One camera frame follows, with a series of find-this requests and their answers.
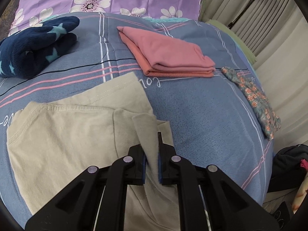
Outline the navy star fleece garment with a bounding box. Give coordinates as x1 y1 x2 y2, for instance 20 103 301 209
1 16 80 79

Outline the white pleated curtain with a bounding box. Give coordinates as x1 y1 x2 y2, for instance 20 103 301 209
200 0 307 150

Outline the floral patterned small garment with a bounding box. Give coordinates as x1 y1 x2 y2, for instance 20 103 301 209
221 67 281 140

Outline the dark clothes pile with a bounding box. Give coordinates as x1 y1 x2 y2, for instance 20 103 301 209
268 144 307 193

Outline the beige long sleeve shirt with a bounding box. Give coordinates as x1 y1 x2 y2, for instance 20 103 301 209
7 73 180 230

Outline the yellow plush toy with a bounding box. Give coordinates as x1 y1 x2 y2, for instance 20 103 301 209
291 178 308 214

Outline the blue plaid bed sheet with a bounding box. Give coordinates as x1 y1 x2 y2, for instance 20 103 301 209
1 12 273 226

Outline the folded pink garment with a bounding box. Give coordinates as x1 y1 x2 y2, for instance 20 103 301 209
117 26 215 78

